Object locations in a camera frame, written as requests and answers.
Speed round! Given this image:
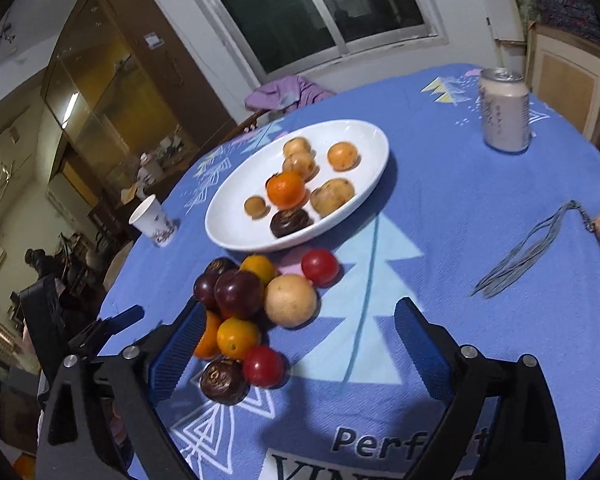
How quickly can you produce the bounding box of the orange mandarin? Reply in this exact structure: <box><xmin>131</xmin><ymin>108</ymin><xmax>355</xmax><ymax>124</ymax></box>
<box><xmin>192</xmin><ymin>310</ymin><xmax>223</xmax><ymax>359</ymax></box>
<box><xmin>266</xmin><ymin>171</ymin><xmax>306</xmax><ymax>209</ymax></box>

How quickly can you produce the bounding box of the wooden glass cabinet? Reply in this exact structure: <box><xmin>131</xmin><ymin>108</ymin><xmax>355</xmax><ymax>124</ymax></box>
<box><xmin>40</xmin><ymin>0</ymin><xmax>236</xmax><ymax>201</ymax></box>

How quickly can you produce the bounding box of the small tan longan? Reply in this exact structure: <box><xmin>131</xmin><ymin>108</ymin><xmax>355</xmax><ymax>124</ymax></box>
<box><xmin>243</xmin><ymin>196</ymin><xmax>270</xmax><ymax>220</ymax></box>

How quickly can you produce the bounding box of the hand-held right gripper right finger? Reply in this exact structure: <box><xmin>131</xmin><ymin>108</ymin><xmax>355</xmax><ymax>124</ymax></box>
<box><xmin>394</xmin><ymin>296</ymin><xmax>567</xmax><ymax>480</ymax></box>

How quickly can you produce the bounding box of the purple cloth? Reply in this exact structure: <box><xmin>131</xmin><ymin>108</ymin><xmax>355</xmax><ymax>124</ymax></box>
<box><xmin>244</xmin><ymin>75</ymin><xmax>337</xmax><ymax>113</ymax></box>

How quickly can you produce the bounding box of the white beverage can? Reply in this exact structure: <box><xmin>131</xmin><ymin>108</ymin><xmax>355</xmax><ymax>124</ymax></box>
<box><xmin>476</xmin><ymin>67</ymin><xmax>532</xmax><ymax>153</ymax></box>

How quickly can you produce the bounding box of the yellow round fruit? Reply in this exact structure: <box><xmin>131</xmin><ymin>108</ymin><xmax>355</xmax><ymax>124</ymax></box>
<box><xmin>216</xmin><ymin>317</ymin><xmax>262</xmax><ymax>361</ymax></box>
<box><xmin>240</xmin><ymin>255</ymin><xmax>277</xmax><ymax>286</ymax></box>

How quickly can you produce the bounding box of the light wooden picture frame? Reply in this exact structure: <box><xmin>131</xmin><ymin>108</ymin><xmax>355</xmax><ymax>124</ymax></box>
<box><xmin>524</xmin><ymin>22</ymin><xmax>600</xmax><ymax>153</ymax></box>

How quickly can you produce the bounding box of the white oval plate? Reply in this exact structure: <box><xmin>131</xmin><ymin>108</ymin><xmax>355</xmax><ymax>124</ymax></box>
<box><xmin>204</xmin><ymin>119</ymin><xmax>391</xmax><ymax>254</ymax></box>

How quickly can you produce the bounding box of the red tomato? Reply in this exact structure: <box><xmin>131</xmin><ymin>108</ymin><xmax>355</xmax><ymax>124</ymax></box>
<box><xmin>300</xmin><ymin>249</ymin><xmax>341</xmax><ymax>287</ymax></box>
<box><xmin>242</xmin><ymin>345</ymin><xmax>287</xmax><ymax>389</ymax></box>

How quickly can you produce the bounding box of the grey tassel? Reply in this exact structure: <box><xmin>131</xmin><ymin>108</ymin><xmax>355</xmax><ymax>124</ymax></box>
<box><xmin>472</xmin><ymin>200</ymin><xmax>597</xmax><ymax>300</ymax></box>

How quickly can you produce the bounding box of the window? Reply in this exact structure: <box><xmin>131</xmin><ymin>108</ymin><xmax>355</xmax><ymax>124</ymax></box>
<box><xmin>174</xmin><ymin>0</ymin><xmax>451</xmax><ymax>86</ymax></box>

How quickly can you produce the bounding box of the dark red plum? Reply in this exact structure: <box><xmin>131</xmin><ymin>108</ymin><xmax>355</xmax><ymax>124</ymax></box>
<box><xmin>193</xmin><ymin>272</ymin><xmax>221</xmax><ymax>311</ymax></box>
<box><xmin>214</xmin><ymin>270</ymin><xmax>266</xmax><ymax>320</ymax></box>

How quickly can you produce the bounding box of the printed white paper cup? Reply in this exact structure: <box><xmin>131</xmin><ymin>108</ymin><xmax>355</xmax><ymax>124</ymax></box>
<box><xmin>128</xmin><ymin>195</ymin><xmax>177</xmax><ymax>248</ymax></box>

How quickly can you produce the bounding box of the spotted tan passion fruit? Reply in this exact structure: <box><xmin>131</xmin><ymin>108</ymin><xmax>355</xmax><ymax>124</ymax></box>
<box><xmin>282</xmin><ymin>152</ymin><xmax>317</xmax><ymax>181</ymax></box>
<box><xmin>327</xmin><ymin>142</ymin><xmax>361</xmax><ymax>172</ymax></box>

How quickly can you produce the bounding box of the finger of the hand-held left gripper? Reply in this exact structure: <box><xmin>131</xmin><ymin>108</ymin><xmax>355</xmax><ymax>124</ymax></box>
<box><xmin>69</xmin><ymin>305</ymin><xmax>146</xmax><ymax>357</ymax></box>

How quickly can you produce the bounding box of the oblong tan fruit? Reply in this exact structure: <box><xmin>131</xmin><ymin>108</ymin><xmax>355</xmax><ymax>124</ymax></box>
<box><xmin>310</xmin><ymin>178</ymin><xmax>356</xmax><ymax>218</ymax></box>

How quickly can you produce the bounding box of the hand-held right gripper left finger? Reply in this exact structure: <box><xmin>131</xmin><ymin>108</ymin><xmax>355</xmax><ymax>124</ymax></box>
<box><xmin>35</xmin><ymin>301</ymin><xmax>208</xmax><ymax>480</ymax></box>

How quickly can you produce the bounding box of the blue printed tablecloth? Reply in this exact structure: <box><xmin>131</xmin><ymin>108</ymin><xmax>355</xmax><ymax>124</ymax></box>
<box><xmin>97</xmin><ymin>62</ymin><xmax>600</xmax><ymax>480</ymax></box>

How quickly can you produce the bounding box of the wooden chair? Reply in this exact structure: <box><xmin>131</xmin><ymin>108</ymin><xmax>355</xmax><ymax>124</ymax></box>
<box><xmin>225</xmin><ymin>109</ymin><xmax>276</xmax><ymax>147</ymax></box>

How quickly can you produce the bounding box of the dark brown water chestnut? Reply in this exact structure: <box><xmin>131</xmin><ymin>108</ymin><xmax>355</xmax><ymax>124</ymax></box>
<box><xmin>270</xmin><ymin>208</ymin><xmax>315</xmax><ymax>239</ymax></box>
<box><xmin>203</xmin><ymin>257</ymin><xmax>239</xmax><ymax>278</ymax></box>
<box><xmin>200</xmin><ymin>356</ymin><xmax>251</xmax><ymax>406</ymax></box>

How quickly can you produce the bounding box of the tan round fruit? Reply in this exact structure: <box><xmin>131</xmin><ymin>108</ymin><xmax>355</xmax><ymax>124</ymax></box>
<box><xmin>264</xmin><ymin>274</ymin><xmax>319</xmax><ymax>329</ymax></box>
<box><xmin>283</xmin><ymin>137</ymin><xmax>313</xmax><ymax>158</ymax></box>

